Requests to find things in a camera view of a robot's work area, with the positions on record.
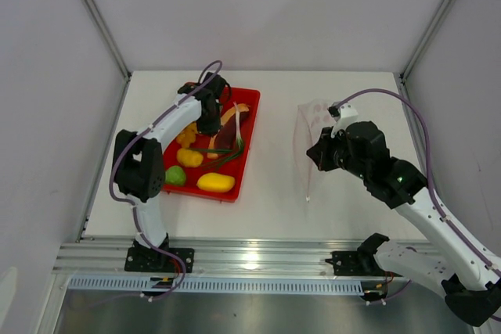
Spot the slotted grey cable duct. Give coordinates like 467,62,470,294
68,275,364,296

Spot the left aluminium frame post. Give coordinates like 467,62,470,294
81,0,132,80

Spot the green custard apple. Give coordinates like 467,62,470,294
164,165,187,186

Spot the orange ginger root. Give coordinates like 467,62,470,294
175,122,198,149

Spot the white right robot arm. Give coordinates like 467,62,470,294
306,121,500,327

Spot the aluminium rail profile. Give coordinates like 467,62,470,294
52,237,361,278

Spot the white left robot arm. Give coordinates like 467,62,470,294
109,72,229,271

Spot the red plastic tray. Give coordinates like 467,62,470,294
163,88,261,203

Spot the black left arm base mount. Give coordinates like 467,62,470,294
124,239,195,274

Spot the sliced cured ham piece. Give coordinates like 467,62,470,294
208,103,250,150

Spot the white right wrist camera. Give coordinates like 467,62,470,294
328,103,359,138

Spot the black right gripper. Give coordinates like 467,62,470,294
306,125,369,181

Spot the clear zip top bag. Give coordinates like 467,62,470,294
292,99,334,203

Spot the yellow potato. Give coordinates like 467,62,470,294
176,148,204,168

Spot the aluminium frame post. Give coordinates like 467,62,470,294
399,0,456,84
81,0,132,80

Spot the right aluminium frame post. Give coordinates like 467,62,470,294
399,0,456,84

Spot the yellow mango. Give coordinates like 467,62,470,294
196,172,236,193

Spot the green scallion stalk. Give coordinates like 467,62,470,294
193,102,245,169

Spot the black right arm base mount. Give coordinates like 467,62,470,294
324,233,390,277

